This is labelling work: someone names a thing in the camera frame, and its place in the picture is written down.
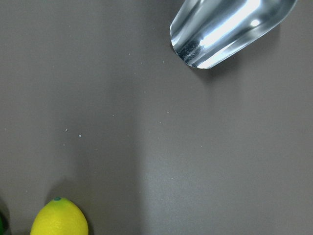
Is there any metal ice scoop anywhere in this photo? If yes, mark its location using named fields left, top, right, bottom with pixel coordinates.
left=170, top=0, right=297, bottom=69

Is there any yellow lemon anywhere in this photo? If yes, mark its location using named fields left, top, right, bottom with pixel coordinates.
left=30, top=197, right=89, bottom=235

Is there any green lime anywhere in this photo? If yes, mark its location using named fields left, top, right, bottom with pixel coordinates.
left=0, top=216, right=3, bottom=235

